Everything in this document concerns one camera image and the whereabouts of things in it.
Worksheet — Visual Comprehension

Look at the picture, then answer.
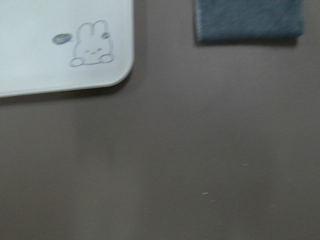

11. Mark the grey folded cloth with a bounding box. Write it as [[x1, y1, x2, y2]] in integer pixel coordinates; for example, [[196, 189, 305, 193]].
[[193, 0, 304, 44]]

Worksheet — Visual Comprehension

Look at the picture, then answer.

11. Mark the cream rabbit tray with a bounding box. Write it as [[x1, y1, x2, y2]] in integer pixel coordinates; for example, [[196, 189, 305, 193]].
[[0, 0, 134, 97]]

